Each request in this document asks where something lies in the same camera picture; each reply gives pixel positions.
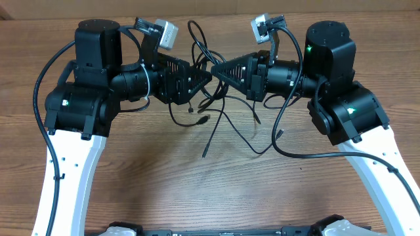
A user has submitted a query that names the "black cable bundle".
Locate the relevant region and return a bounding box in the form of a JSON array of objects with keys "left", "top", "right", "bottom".
[{"left": 167, "top": 19, "right": 285, "bottom": 159}]

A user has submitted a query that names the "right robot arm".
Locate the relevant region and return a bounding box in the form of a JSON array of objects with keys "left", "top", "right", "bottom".
[{"left": 211, "top": 15, "right": 419, "bottom": 235}]

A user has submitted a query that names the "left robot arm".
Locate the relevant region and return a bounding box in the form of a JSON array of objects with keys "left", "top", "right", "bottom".
[{"left": 32, "top": 18, "right": 212, "bottom": 235}]

